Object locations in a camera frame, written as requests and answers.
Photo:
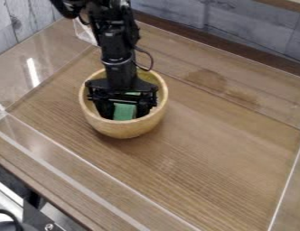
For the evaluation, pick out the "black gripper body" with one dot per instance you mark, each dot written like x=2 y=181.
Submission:
x=120 y=85

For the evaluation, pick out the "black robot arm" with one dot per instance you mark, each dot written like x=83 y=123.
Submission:
x=110 y=19

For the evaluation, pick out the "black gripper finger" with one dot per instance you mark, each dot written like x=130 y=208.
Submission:
x=143 y=108
x=104 y=108

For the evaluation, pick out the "clear acrylic corner bracket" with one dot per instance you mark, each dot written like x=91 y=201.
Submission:
x=83 y=32

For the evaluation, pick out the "black metal table bracket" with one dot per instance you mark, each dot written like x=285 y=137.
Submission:
x=40 y=218

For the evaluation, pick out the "round wooden bowl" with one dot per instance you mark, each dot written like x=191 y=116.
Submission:
x=130 y=128

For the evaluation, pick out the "green rectangular block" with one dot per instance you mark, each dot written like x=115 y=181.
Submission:
x=124 y=106

